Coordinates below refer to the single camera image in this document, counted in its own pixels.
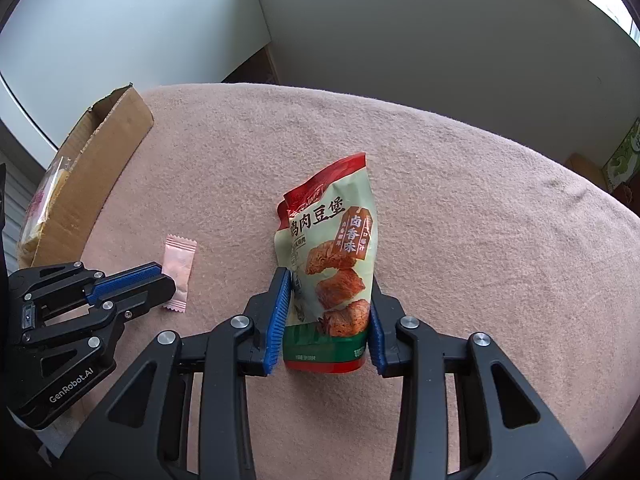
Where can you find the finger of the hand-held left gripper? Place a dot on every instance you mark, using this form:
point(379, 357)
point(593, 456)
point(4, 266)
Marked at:
point(125, 282)
point(150, 295)

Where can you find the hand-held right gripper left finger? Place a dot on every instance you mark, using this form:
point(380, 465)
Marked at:
point(280, 320)

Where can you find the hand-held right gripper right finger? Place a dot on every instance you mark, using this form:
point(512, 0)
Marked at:
point(375, 340)

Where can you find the pink candy packet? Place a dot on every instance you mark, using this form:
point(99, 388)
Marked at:
point(180, 260)

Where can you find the green red snack packet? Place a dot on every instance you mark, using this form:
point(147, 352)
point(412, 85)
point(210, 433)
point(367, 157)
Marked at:
point(330, 240)

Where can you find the bread slice packet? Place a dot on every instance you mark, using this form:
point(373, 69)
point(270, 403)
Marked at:
point(42, 205)

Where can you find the brown cardboard box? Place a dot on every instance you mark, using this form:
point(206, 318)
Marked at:
point(95, 170)

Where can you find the small brown box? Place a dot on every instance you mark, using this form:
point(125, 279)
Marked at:
point(585, 170)

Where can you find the green printed box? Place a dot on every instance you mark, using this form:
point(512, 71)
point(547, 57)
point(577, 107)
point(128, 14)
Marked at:
point(625, 160)

